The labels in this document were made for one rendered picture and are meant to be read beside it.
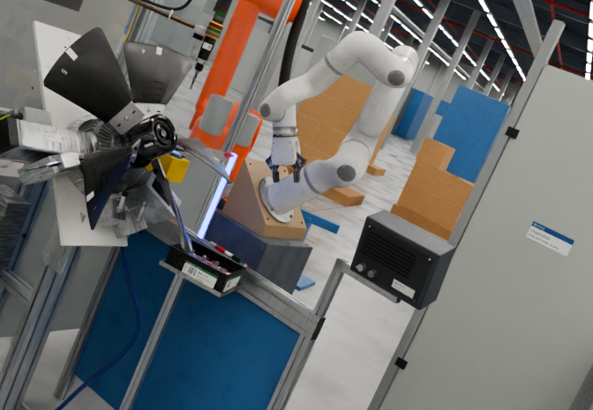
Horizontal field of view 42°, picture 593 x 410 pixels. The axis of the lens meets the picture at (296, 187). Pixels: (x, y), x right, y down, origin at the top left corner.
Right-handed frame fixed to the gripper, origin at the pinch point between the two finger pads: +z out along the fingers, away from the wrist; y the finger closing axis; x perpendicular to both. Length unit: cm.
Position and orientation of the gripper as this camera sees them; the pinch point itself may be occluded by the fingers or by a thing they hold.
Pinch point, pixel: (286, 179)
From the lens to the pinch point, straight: 272.3
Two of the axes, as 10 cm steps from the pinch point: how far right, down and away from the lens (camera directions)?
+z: 0.4, 10.0, 0.7
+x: -5.0, 0.8, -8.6
